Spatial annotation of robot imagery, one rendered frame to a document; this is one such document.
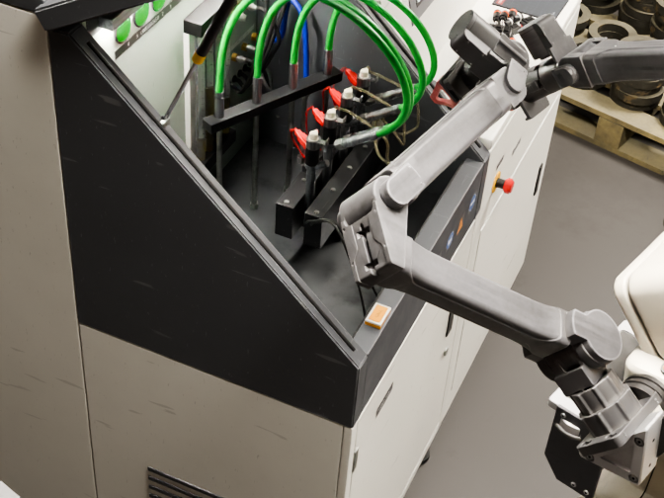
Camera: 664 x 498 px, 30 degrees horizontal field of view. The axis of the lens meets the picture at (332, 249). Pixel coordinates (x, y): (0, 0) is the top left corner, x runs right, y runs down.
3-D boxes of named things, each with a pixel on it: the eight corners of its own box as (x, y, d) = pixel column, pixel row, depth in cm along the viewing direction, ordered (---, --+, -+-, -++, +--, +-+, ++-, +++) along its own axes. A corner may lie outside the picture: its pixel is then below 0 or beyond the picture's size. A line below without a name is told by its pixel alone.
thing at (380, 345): (361, 414, 226) (368, 354, 216) (339, 406, 227) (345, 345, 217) (473, 220, 269) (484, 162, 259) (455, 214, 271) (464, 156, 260)
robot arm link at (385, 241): (326, 284, 160) (374, 255, 153) (334, 197, 167) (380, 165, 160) (571, 390, 181) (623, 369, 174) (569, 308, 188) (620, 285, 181)
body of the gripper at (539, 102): (515, 57, 221) (544, 43, 215) (542, 107, 223) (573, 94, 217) (495, 72, 217) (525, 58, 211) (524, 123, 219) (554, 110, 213)
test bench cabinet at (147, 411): (326, 660, 276) (352, 431, 223) (102, 560, 291) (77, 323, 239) (438, 441, 325) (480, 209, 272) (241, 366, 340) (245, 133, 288)
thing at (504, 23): (506, 69, 280) (510, 48, 277) (462, 56, 283) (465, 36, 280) (537, 23, 296) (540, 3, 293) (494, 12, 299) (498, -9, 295)
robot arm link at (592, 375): (572, 405, 177) (600, 394, 173) (532, 348, 177) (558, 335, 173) (598, 373, 184) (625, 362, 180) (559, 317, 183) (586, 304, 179)
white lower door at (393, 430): (336, 626, 271) (361, 423, 225) (327, 622, 271) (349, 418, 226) (441, 424, 316) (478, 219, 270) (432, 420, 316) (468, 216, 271)
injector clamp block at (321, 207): (317, 276, 247) (322, 217, 237) (273, 260, 250) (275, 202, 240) (383, 182, 271) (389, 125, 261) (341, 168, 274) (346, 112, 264)
